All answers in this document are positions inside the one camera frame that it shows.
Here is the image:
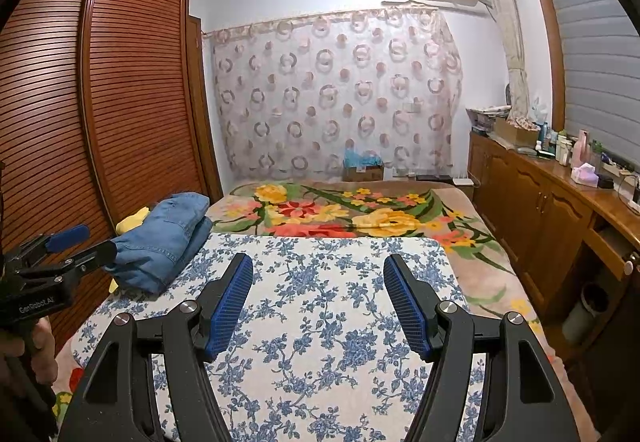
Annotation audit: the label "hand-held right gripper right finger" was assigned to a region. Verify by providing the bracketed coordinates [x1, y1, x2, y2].
[382, 253, 573, 442]

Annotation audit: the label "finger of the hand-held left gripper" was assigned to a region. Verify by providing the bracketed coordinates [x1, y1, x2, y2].
[30, 240, 118, 284]
[4, 224, 92, 268]

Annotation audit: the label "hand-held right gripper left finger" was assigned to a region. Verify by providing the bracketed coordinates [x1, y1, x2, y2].
[72, 252, 255, 442]

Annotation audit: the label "blue denim pants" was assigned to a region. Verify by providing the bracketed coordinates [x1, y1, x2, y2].
[107, 192, 215, 295]

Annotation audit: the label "person's left hand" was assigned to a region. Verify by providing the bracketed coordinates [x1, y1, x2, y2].
[0, 316, 60, 403]

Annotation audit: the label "yellow plush toy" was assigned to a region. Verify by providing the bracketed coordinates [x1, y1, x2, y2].
[115, 206, 151, 234]

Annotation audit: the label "white blue-flowered bed sheet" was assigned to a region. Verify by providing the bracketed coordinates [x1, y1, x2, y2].
[72, 232, 506, 442]

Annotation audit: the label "colourful floral blanket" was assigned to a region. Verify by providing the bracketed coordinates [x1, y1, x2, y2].
[52, 179, 546, 423]

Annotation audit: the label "small cardboard box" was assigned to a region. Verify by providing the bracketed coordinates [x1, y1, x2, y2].
[342, 162, 385, 182]

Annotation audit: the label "brown louvered wooden wardrobe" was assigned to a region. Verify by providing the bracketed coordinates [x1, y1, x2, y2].
[0, 0, 223, 353]

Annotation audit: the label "wooden sideboard cabinet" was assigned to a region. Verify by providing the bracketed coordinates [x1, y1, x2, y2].
[467, 129, 640, 373]

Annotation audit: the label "blue plastic bag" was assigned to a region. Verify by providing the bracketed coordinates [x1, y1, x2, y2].
[344, 148, 383, 169]

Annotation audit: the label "small waste bin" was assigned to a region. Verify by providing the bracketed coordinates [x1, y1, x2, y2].
[562, 282, 608, 345]

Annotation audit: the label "brown box of small items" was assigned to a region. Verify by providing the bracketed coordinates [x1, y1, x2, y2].
[492, 116, 541, 148]

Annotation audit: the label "patterned storage basket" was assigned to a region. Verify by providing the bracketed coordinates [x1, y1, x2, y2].
[466, 106, 512, 132]

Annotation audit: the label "open wooden drawer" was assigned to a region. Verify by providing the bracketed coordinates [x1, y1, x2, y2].
[585, 226, 640, 281]

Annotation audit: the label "row of cosmetic bottles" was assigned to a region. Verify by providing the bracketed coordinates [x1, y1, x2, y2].
[535, 121, 573, 167]

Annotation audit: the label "pink bottle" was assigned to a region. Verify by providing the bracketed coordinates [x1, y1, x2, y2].
[572, 129, 591, 168]

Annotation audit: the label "beige tied curtain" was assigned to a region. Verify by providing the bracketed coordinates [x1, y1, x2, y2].
[480, 0, 531, 123]

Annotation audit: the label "grey window blind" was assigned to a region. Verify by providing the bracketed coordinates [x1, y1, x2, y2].
[540, 0, 640, 168]

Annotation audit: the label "ring-patterned sheer curtain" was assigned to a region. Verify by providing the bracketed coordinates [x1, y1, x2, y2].
[202, 6, 463, 180]

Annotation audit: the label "wooden window frame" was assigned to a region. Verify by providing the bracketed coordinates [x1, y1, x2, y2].
[522, 0, 568, 133]

